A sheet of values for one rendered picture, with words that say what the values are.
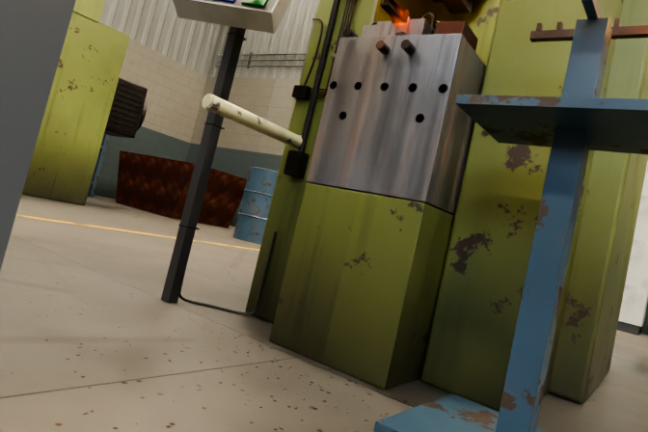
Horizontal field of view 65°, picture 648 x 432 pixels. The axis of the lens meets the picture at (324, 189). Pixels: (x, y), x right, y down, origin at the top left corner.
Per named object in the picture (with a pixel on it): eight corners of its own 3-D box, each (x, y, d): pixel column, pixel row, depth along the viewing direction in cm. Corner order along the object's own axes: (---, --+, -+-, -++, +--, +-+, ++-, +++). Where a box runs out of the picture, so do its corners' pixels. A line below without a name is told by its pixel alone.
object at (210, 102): (210, 110, 139) (215, 92, 139) (198, 109, 142) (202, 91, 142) (303, 150, 175) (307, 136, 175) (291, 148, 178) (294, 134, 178)
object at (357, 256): (385, 391, 123) (425, 202, 126) (267, 340, 144) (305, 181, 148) (459, 367, 168) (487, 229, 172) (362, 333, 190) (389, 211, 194)
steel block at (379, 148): (425, 202, 126) (462, 33, 130) (305, 181, 148) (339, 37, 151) (488, 229, 172) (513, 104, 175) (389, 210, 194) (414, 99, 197)
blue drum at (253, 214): (257, 244, 582) (275, 170, 589) (222, 234, 616) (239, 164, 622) (288, 249, 630) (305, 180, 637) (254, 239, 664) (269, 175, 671)
